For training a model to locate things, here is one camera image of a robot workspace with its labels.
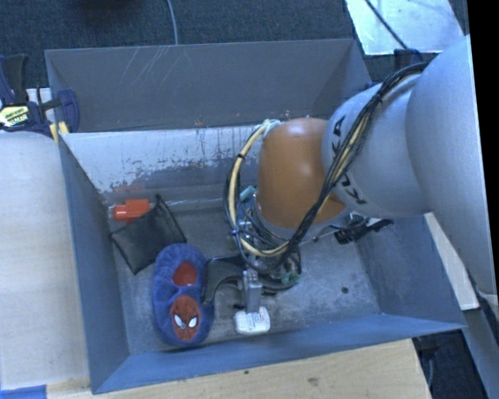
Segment black cloth pouch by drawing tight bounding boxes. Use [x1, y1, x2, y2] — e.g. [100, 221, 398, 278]
[106, 191, 191, 278]

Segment orange plastic cap piece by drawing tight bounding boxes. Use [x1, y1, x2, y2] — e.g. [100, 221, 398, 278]
[107, 196, 153, 224]

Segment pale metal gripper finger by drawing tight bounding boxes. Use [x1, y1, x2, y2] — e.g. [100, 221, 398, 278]
[241, 268, 265, 316]

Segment black curved flat piece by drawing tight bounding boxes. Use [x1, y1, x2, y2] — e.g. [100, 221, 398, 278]
[197, 254, 249, 307]

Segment white small packet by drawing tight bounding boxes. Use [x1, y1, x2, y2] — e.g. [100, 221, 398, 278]
[232, 305, 272, 337]

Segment grey metal bin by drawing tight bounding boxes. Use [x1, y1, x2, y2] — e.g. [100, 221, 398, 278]
[43, 8, 472, 397]

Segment blue slipper with red mask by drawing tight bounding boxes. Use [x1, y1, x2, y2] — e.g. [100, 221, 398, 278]
[145, 240, 218, 351]

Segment pale wood flat board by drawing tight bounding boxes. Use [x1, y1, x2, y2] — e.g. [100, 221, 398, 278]
[0, 124, 92, 391]

